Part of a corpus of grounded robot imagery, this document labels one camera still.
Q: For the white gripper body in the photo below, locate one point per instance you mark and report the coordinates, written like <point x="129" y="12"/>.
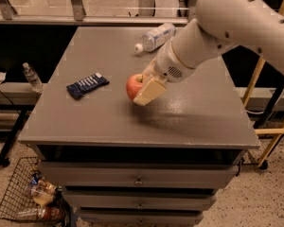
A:
<point x="166" y="65"/>

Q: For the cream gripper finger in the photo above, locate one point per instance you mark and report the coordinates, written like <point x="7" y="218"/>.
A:
<point x="151" y="89"/>
<point x="149" y="72"/>

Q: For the red apple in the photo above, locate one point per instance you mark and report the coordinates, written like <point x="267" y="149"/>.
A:
<point x="134" y="84"/>

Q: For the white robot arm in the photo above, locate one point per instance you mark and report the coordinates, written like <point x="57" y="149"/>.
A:
<point x="218" y="25"/>

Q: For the blue rxbar blueberry wrapper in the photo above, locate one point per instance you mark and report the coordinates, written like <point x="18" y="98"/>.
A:
<point x="82" y="87"/>

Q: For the clear plastic water bottle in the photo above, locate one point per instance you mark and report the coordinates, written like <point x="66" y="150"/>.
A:
<point x="155" y="38"/>

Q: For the grey drawer cabinet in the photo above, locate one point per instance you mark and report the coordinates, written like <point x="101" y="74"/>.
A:
<point x="117" y="162"/>

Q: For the small standing water bottle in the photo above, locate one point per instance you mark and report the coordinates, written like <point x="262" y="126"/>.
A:
<point x="32" y="78"/>

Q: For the grey side bench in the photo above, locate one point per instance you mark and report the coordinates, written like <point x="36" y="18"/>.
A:
<point x="15" y="98"/>

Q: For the snack bag in basket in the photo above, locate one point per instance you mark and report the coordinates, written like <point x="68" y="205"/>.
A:
<point x="43" y="192"/>

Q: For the metal railing with posts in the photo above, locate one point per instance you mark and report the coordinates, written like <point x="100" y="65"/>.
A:
<point x="96" y="12"/>

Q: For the plastic bottle in basket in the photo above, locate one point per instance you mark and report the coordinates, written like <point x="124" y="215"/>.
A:
<point x="40" y="213"/>

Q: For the black wire basket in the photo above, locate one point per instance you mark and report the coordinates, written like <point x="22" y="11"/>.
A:
<point x="17" y="198"/>

